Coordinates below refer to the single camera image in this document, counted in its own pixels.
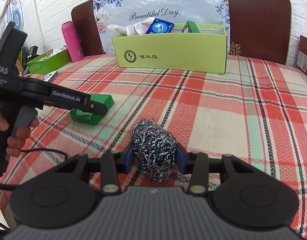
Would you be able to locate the black cable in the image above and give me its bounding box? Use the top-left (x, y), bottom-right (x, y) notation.
top-left (0, 147), bottom-right (69, 230)

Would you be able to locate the person left hand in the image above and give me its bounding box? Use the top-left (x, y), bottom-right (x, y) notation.
top-left (0, 106), bottom-right (40, 158)

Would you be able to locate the brown wooden headboard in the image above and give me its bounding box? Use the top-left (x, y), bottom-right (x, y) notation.
top-left (71, 0), bottom-right (291, 64)

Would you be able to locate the small green open box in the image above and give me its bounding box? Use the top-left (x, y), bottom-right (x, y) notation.
top-left (27, 49), bottom-right (71, 75)

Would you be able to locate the pink thermos bottle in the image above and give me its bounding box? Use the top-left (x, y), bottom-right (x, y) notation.
top-left (61, 21), bottom-right (85, 62)

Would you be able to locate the brown cardboard box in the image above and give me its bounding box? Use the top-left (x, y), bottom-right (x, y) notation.
top-left (296, 35), bottom-right (307, 76)

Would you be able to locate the white glove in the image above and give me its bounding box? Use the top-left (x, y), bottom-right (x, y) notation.
top-left (108, 17), bottom-right (155, 36)

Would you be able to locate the steel wool scrubber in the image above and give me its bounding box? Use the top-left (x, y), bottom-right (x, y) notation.
top-left (131, 119), bottom-right (176, 183)

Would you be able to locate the dark blue box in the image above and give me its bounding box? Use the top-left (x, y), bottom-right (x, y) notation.
top-left (146, 18), bottom-right (174, 34)

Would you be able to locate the light green cardboard box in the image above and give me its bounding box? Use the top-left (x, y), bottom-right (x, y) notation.
top-left (112, 23), bottom-right (227, 74)

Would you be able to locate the dark green box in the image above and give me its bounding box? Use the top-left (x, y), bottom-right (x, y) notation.
top-left (70, 94), bottom-right (114, 126)

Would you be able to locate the white round charger device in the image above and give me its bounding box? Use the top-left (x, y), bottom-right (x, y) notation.
top-left (42, 70), bottom-right (58, 82)

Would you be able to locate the green colourful small box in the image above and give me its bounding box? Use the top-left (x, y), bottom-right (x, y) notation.
top-left (182, 21), bottom-right (200, 33)

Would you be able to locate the plaid bed sheet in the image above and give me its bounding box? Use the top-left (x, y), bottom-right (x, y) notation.
top-left (0, 53), bottom-right (307, 239)

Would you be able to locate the floral plastic pillow bag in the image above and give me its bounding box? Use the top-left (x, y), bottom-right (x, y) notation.
top-left (93, 0), bottom-right (230, 54)

